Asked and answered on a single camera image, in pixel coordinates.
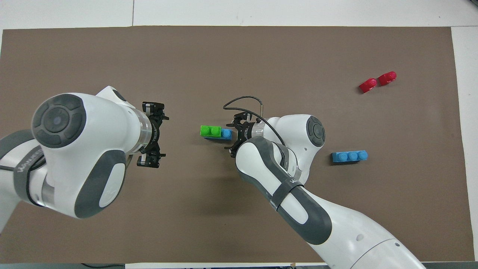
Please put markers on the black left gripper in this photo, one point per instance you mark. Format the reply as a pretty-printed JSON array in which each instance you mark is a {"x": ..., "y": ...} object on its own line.
[{"x": 154, "y": 130}]

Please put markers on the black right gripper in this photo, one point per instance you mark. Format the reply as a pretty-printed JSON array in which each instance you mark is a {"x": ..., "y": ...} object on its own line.
[{"x": 248, "y": 131}]

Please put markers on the blue three-stud toy block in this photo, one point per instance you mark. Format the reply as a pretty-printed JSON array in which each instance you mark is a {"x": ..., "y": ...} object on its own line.
[
  {"x": 226, "y": 134},
  {"x": 349, "y": 157}
]

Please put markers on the green two-stud toy block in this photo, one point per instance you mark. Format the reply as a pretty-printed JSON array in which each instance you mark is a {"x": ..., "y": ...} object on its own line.
[{"x": 210, "y": 130}]

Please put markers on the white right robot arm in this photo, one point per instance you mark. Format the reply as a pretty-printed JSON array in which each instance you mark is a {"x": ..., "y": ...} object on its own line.
[{"x": 336, "y": 231}]

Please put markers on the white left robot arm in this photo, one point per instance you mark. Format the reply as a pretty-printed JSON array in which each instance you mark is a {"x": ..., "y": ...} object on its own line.
[{"x": 93, "y": 127}]

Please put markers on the red single-stud toy block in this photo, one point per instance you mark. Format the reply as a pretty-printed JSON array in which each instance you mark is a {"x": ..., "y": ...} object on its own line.
[
  {"x": 366, "y": 86},
  {"x": 386, "y": 79}
]

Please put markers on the brown paper table mat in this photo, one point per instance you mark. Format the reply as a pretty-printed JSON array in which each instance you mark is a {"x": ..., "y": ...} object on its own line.
[{"x": 239, "y": 56}]

